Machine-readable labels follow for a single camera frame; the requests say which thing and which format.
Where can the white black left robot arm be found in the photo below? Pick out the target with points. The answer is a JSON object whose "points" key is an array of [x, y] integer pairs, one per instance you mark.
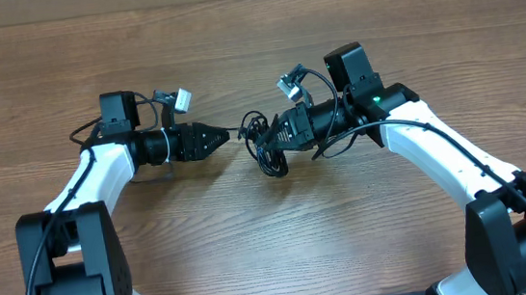
{"points": [[71, 247]]}

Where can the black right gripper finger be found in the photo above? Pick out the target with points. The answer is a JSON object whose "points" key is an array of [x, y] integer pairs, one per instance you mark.
{"points": [[291, 145], [278, 129]]}

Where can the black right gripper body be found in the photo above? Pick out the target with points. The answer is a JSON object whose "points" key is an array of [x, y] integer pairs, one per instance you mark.
{"points": [[293, 128]]}

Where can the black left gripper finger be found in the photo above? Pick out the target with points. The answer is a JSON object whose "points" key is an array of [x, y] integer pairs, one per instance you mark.
{"points": [[211, 147], [214, 134]]}

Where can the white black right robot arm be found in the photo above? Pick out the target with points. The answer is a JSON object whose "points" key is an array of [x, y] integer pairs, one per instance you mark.
{"points": [[490, 192]]}

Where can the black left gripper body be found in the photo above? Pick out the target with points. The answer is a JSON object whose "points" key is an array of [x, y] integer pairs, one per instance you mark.
{"points": [[189, 142]]}

